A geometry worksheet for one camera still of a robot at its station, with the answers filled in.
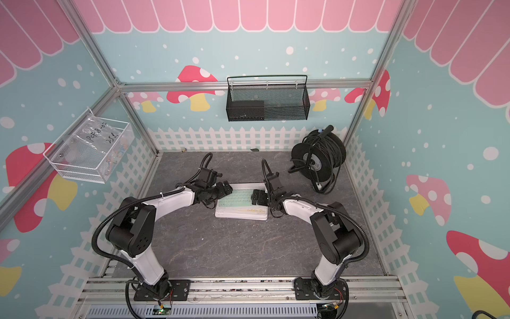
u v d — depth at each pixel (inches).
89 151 28.8
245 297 29.2
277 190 28.7
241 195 38.2
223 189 34.1
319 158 35.9
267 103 36.2
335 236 18.3
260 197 32.7
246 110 35.6
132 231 19.0
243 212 36.4
